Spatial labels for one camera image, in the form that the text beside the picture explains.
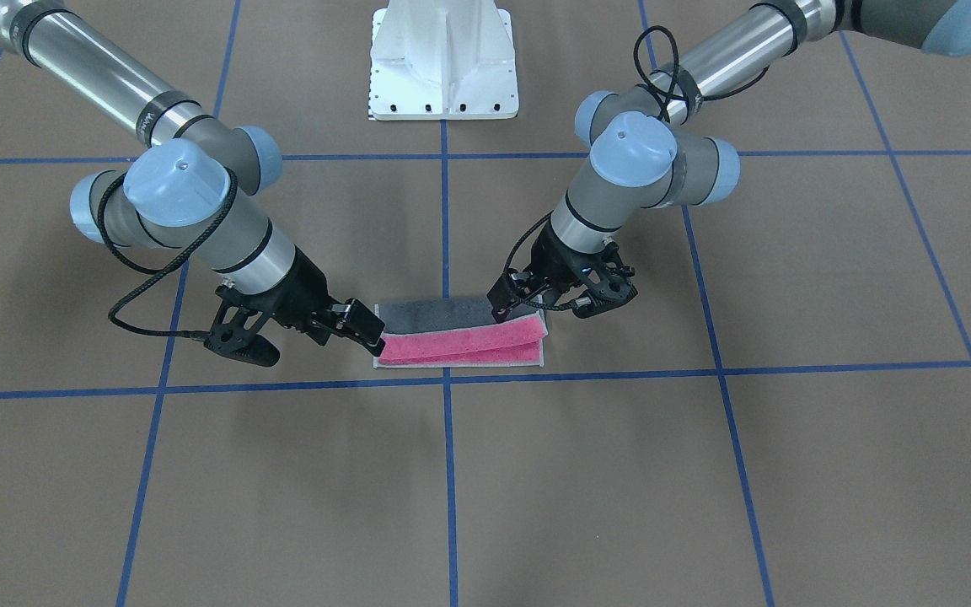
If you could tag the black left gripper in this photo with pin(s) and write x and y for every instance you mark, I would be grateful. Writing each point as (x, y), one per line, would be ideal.
(559, 255)

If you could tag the pink and grey towel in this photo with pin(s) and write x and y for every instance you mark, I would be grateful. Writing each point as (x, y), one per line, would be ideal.
(459, 333)

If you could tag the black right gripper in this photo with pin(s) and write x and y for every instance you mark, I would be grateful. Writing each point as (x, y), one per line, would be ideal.
(300, 296)

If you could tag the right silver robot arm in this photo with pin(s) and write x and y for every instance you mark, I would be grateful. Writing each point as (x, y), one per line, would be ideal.
(190, 195)

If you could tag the white pedestal column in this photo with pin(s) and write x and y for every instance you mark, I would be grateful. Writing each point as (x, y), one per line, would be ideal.
(442, 61)

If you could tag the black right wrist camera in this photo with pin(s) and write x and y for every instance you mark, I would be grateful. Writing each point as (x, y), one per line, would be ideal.
(235, 331)

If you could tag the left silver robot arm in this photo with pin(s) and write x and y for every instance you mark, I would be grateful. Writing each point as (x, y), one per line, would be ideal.
(640, 157)

